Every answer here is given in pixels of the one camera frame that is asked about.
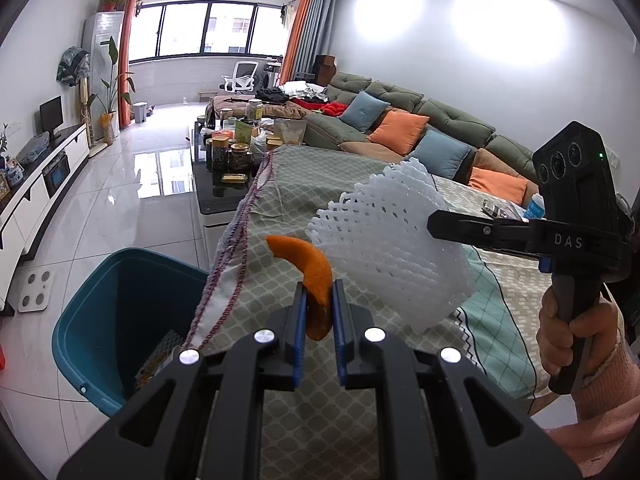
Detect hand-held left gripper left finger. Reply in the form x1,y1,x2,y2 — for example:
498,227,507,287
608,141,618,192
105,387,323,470
57,282,308,480

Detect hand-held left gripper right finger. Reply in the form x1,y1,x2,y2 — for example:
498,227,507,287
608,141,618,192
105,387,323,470
332,279,583,480

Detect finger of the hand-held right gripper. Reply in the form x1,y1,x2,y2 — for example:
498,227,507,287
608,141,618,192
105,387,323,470
426,207,546,261

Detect orange peel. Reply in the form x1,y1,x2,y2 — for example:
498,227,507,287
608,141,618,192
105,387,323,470
265,235,334,341

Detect white foam net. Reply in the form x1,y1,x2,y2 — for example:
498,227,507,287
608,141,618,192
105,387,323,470
306,157,477,337

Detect blue plastic bin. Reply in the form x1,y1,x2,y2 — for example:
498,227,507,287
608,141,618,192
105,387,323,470
51,247,211,419

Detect person's right forearm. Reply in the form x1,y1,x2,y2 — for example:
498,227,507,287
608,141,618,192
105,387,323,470
545,330,640,480

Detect person's right hand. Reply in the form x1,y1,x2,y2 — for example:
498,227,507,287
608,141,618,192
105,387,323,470
537,285,624,377

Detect silver snack wrapper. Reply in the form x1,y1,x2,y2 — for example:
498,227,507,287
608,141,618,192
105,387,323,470
481,199,524,221

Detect blue white bottle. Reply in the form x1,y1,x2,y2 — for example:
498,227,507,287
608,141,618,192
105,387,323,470
522,194,547,221

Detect orange cushion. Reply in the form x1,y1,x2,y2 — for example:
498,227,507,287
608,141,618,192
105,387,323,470
467,166,530,206
369,110,431,157

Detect blue cushion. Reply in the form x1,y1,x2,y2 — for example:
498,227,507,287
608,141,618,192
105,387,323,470
410,130,474,181
339,91,391,134

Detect green brown sofa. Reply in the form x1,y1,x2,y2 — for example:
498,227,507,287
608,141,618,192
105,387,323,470
302,71,542,212

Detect green patterned tablecloth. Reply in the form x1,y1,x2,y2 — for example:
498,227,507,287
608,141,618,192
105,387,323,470
182,145,601,480

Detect black coffee table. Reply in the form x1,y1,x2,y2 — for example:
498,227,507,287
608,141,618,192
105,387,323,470
191,125,274,257

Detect dark glass jar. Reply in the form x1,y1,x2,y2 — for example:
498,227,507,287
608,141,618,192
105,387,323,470
229,143,253,174

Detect clear snack bag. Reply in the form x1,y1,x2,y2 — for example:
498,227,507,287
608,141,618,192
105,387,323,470
272,118,307,147

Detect dark wooden cabinet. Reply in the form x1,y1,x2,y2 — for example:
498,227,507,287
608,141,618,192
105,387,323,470
314,54,337,84

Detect brown ottoman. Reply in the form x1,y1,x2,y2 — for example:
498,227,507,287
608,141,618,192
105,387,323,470
210,92,322,121

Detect grey curtain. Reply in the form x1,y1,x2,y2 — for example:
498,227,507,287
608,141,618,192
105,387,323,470
300,0,337,81

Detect orange curtain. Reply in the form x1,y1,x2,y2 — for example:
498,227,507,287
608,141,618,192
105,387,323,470
116,0,141,126
279,0,321,86

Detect white bathroom scale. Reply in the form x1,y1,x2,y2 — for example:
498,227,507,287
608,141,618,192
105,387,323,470
19,269,55,314

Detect white office chair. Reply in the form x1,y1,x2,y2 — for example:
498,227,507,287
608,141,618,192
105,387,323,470
221,60,260,96

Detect tall plant in yellow pot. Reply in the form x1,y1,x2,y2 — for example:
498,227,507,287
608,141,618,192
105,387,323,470
89,36,137,144

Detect white black tv stand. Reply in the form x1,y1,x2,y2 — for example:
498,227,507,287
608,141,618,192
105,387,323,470
0,124,92,307

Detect large window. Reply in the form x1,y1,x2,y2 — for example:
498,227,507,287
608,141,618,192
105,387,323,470
129,2,291,61

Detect plastic wrapped item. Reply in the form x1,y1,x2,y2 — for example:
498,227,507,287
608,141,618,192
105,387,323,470
15,133,51,164

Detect black monitor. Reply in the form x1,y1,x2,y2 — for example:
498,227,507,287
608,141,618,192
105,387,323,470
39,96,65,142

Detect blue-grey cloth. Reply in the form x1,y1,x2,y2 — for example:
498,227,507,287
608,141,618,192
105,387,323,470
56,46,92,86

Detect white standing air conditioner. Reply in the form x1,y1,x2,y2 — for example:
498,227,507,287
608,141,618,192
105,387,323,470
82,10,125,127

